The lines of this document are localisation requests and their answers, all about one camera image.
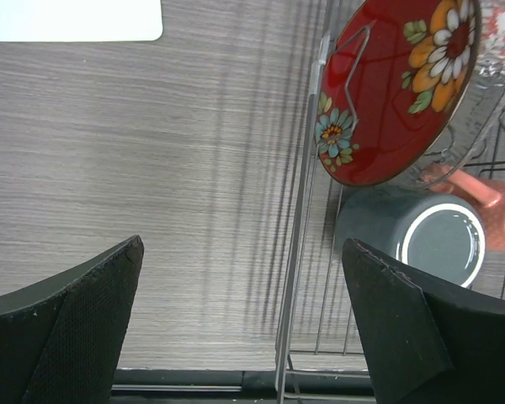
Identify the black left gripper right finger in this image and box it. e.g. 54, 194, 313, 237
342, 239, 505, 403

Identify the grey wire dish rack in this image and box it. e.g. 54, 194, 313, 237
273, 0, 505, 404

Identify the clear textured glass bowl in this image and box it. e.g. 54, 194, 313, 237
391, 1, 505, 189

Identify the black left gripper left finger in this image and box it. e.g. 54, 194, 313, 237
0, 235, 144, 403

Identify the grey ceramic mug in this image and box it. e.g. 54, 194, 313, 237
334, 187, 486, 288

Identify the pink dotted ceramic mug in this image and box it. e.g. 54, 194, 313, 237
420, 164, 505, 252

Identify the light green clipboard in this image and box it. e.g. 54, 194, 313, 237
0, 0, 163, 42

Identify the red floral plate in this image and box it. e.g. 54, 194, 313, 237
315, 1, 479, 186

